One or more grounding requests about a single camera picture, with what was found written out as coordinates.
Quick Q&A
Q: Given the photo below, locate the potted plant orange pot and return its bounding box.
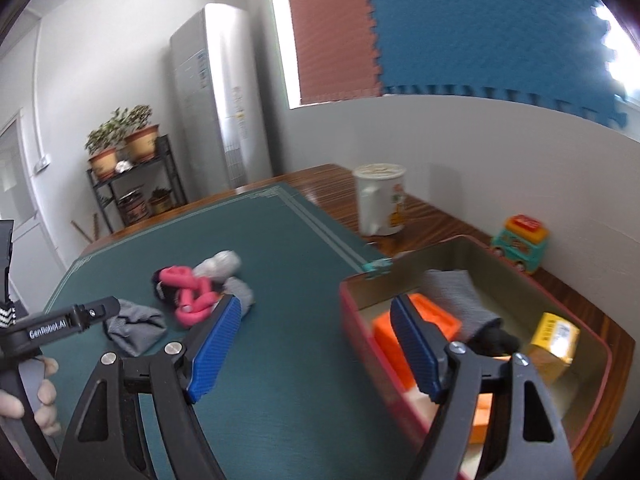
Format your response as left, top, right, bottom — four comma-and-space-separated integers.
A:
117, 105, 160, 163
85, 120, 122, 181

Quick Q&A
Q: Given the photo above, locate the small grey sock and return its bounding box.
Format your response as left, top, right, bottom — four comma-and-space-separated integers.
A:
222, 276, 257, 319

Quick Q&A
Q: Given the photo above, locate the yellow small carton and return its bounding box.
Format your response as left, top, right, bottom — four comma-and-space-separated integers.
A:
529, 312, 581, 385

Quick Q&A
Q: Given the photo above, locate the grey sock with black toe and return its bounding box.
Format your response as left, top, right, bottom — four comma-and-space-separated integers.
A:
422, 270, 521, 358

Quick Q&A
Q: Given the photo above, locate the red foam mat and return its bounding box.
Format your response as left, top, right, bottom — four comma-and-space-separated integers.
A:
288, 0, 384, 107

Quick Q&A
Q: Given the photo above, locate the white door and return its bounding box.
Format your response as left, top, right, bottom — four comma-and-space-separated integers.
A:
0, 110, 68, 311

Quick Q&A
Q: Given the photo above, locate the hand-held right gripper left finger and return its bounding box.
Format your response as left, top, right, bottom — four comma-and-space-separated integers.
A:
54, 293, 244, 480

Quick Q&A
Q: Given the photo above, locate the white sock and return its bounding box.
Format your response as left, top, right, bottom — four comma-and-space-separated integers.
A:
194, 251, 243, 281

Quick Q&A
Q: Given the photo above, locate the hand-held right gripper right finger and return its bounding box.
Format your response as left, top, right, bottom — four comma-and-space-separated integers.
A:
389, 295, 579, 480

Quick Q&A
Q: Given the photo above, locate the orange plastic block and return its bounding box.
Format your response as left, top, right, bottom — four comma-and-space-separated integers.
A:
372, 294, 496, 446

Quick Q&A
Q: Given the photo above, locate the colourful toy bus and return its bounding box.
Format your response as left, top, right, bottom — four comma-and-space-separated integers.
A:
490, 213, 550, 275

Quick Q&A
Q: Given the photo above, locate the silver standing air conditioner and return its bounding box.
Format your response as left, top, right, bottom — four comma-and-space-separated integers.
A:
170, 3, 273, 192

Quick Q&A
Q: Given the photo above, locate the white printed mug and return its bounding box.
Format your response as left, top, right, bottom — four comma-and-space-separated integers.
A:
352, 162, 407, 237

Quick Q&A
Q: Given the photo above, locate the small potted succulent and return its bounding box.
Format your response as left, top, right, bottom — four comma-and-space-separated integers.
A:
150, 187, 175, 215

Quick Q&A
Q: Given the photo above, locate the red cardboard box container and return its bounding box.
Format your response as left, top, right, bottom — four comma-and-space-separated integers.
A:
339, 234, 615, 480

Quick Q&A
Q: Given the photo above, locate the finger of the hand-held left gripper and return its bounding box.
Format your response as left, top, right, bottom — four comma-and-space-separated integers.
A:
0, 296, 122, 361

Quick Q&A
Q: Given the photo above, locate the green desk mat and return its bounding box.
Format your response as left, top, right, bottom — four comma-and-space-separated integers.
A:
40, 182, 433, 480

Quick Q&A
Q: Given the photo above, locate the black metal shelf rack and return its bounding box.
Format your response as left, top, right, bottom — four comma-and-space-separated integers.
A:
86, 135, 188, 237

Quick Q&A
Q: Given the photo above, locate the pink hand grip exerciser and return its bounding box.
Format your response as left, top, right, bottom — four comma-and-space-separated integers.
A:
152, 266, 224, 330

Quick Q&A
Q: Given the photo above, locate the blue foam mat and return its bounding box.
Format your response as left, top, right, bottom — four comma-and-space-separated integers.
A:
362, 0, 629, 129

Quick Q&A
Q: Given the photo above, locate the brown patterned pot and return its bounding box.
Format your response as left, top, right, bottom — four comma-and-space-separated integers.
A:
117, 190, 151, 226

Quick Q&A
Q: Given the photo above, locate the grey folded cloth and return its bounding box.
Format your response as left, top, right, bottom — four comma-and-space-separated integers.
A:
102, 300, 168, 358

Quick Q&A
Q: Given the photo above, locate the person's left hand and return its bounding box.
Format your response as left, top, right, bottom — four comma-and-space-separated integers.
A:
0, 357, 62, 438

